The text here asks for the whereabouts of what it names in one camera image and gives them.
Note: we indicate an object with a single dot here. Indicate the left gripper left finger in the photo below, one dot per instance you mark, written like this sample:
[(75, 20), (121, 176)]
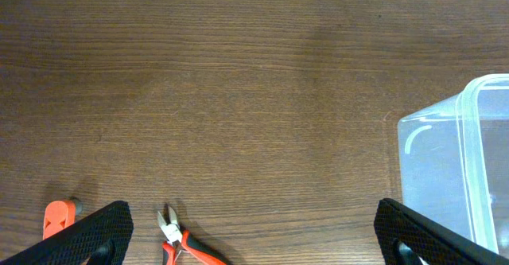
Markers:
[(100, 238)]

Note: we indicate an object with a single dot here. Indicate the orange perforated cylinder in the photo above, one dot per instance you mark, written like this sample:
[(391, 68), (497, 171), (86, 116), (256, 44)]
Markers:
[(60, 214)]

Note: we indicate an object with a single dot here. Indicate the clear plastic container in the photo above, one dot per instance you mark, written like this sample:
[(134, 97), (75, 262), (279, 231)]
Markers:
[(453, 159)]

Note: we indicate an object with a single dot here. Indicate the small red diagonal cutters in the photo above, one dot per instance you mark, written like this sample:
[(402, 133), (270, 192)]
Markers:
[(180, 240)]

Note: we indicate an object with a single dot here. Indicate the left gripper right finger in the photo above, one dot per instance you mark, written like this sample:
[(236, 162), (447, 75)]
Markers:
[(406, 237)]

